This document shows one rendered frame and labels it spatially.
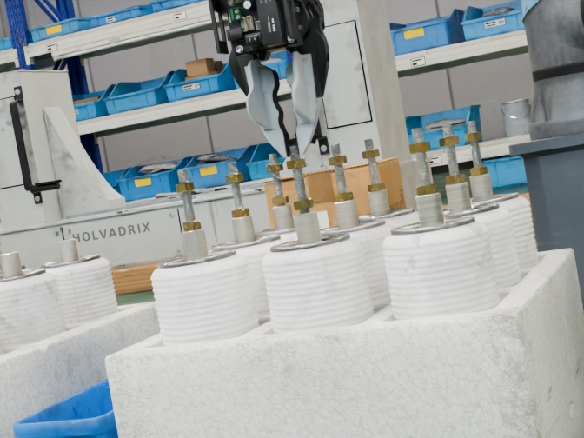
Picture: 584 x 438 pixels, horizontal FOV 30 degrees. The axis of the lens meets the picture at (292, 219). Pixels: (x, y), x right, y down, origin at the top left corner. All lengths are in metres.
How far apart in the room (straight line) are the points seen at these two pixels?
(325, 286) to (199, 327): 0.13
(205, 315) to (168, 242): 2.52
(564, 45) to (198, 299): 0.79
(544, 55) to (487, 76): 8.01
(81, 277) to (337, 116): 2.04
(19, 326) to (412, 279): 0.51
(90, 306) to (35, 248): 2.45
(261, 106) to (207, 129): 9.57
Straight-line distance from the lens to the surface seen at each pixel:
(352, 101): 3.30
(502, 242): 1.06
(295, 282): 0.97
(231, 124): 10.45
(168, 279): 1.03
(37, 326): 1.28
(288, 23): 0.95
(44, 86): 3.99
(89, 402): 1.24
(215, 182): 6.42
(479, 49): 5.82
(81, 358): 1.28
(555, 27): 1.62
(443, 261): 0.93
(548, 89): 1.62
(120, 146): 11.05
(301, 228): 1.00
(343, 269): 0.98
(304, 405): 0.96
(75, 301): 1.37
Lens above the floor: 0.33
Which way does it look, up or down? 3 degrees down
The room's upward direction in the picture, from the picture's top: 10 degrees counter-clockwise
